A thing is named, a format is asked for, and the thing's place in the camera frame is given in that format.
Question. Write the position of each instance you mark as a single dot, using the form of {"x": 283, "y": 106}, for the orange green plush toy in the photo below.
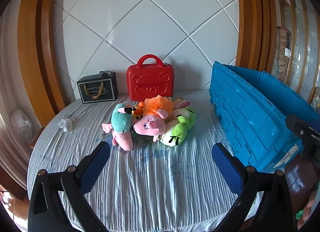
{"x": 138, "y": 116}

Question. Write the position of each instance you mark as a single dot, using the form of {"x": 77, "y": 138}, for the crumpled white tissue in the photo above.
{"x": 66, "y": 123}

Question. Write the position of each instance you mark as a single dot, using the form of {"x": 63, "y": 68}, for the red plastic toy suitcase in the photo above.
{"x": 150, "y": 84}

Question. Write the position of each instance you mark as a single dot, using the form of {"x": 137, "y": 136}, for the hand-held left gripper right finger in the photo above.
{"x": 227, "y": 169}

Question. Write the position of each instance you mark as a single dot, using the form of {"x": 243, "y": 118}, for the blue plastic storage crate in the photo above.
{"x": 250, "y": 122}

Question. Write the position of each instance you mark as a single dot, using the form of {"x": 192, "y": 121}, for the rolled patterned carpet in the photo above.
{"x": 283, "y": 52}

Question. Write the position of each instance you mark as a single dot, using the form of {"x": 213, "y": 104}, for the pink tissue pack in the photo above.
{"x": 181, "y": 102}

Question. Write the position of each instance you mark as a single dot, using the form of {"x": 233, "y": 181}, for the beige curtain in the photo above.
{"x": 12, "y": 72}

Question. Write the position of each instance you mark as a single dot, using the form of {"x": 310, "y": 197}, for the black gift box gold ribbon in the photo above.
{"x": 97, "y": 92}

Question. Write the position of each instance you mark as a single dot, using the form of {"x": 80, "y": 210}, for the person's right hand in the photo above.
{"x": 311, "y": 204}

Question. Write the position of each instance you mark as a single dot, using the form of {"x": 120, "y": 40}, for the patterned glass partition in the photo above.
{"x": 300, "y": 34}

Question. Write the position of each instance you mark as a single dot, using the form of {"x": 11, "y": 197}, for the clear plastic bag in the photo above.
{"x": 21, "y": 124}

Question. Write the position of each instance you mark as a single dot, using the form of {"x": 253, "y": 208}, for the pink pig plush orange dress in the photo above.
{"x": 152, "y": 119}

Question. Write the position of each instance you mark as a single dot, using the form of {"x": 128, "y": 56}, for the wooden arch frame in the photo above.
{"x": 32, "y": 47}
{"x": 252, "y": 22}

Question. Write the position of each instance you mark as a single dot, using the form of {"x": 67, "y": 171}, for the teal and pink plush toy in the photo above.
{"x": 122, "y": 122}

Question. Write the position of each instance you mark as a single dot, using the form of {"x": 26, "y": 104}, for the green frog plush toy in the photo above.
{"x": 178, "y": 127}

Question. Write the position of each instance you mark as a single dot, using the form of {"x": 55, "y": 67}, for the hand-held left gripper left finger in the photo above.
{"x": 96, "y": 167}

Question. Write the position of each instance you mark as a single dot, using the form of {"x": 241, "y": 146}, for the round desktop with striped cloth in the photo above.
{"x": 150, "y": 184}

